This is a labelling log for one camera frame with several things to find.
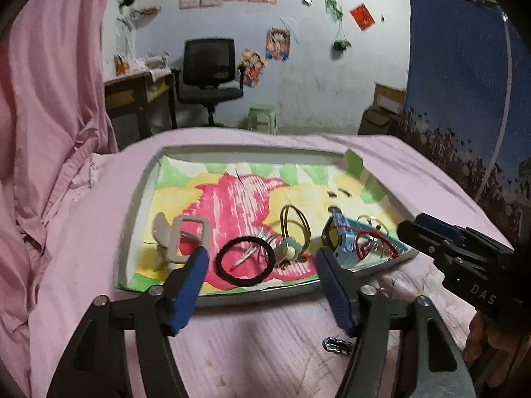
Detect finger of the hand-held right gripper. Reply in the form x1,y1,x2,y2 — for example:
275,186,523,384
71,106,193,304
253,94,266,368
415,213,465,243
397,221,462,272

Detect metal chain bracelet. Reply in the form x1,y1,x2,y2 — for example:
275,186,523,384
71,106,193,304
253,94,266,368
323,336,354,357

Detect brown flower hair tie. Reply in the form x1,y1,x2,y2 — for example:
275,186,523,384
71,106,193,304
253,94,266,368
274,204,313,269

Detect green plastic stool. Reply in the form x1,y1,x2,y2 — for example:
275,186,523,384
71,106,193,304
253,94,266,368
248,105,279,134

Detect black hair tie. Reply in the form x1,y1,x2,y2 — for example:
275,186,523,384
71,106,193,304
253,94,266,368
216,236,277,288

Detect person's right hand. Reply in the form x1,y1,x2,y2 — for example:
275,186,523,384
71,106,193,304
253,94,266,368
462,310,531,398

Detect blue hair clip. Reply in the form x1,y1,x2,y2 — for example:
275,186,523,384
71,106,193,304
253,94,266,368
321,206,358,271

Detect white wall papers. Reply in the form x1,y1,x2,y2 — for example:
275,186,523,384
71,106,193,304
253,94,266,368
115,16,136,51

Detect red cord bracelet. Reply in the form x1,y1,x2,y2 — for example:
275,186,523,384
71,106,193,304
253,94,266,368
354,228,406,260

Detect cartoon children wall poster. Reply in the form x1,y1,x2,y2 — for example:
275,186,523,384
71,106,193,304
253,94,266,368
238,48,267,88

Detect grey cardboard tray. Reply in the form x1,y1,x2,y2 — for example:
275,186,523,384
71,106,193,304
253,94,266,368
114,145,416,308

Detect red diamond paper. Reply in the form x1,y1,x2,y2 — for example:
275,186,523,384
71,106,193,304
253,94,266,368
349,3,376,31

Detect dark bag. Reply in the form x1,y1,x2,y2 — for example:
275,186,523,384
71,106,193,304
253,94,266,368
358,108,401,136

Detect pink curtain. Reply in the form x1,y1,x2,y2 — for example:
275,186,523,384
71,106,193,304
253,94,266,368
0,0,122,241

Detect colourful crayon drawing paper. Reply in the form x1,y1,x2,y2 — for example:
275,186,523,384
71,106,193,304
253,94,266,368
118,155,411,296

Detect pink bed blanket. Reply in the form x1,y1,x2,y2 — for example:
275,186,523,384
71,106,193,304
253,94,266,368
0,126,515,398

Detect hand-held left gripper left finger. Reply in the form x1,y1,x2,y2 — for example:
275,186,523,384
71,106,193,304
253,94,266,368
45,245,210,398

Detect wooden desk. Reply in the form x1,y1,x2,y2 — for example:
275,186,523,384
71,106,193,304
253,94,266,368
104,68,179,151

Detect silver hair pin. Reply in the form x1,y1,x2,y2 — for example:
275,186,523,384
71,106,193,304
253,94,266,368
233,240,261,271

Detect black office chair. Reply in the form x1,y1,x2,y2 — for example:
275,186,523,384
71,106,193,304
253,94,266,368
173,38,246,127

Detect blue dotted curtain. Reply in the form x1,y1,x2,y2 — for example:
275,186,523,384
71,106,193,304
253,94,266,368
397,0,531,253

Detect beige hair claw clip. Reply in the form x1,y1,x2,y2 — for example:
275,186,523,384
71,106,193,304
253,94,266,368
151,212,210,275

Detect cardboard box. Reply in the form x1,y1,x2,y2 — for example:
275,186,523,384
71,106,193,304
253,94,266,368
373,83,408,113

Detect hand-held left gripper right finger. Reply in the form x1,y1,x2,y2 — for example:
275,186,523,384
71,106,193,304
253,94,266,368
316,246,478,398

